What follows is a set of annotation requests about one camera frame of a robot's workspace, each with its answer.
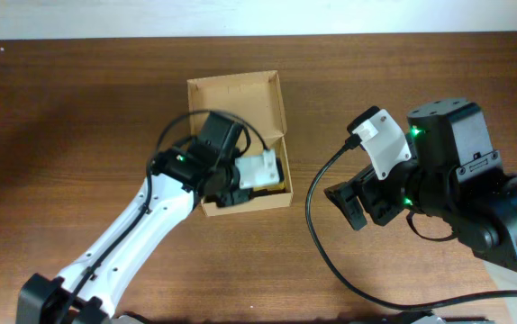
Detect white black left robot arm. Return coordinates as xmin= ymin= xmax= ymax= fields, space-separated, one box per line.
xmin=16 ymin=111 xmax=256 ymax=323

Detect yellow spiral notepad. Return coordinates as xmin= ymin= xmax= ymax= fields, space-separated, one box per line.
xmin=255 ymin=182 xmax=286 ymax=194

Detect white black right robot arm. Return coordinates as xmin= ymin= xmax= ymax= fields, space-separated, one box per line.
xmin=324 ymin=98 xmax=517 ymax=290

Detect brown cardboard box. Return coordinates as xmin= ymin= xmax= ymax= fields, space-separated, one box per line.
xmin=187 ymin=70 xmax=294 ymax=217

